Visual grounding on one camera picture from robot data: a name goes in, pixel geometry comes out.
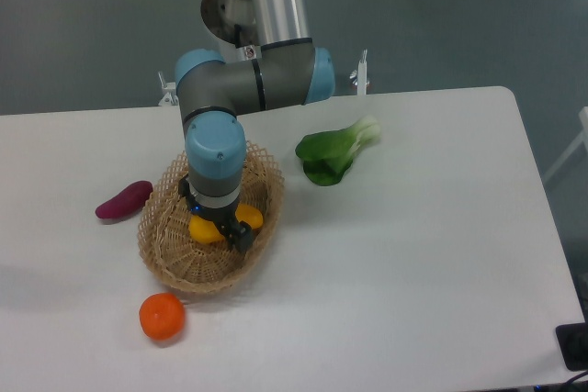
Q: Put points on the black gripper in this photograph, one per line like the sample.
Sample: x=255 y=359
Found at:
x=221 y=211

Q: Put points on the yellow mango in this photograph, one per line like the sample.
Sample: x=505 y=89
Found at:
x=205 y=231

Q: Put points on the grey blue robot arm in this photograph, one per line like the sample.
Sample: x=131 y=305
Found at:
x=287 y=70

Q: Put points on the woven wicker basket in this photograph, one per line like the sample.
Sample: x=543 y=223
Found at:
x=176 y=259

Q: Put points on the purple sweet potato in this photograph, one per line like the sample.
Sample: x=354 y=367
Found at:
x=128 y=201

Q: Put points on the orange tangerine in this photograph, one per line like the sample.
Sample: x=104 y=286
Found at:
x=162 y=316

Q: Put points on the green bok choy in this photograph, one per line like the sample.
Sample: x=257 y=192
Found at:
x=326 y=156

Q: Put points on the black device at edge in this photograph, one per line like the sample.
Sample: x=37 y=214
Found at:
x=572 y=339

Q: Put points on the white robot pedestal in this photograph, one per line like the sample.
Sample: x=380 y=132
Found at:
x=229 y=43

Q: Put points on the white frame at right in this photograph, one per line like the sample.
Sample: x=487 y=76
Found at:
x=571 y=156

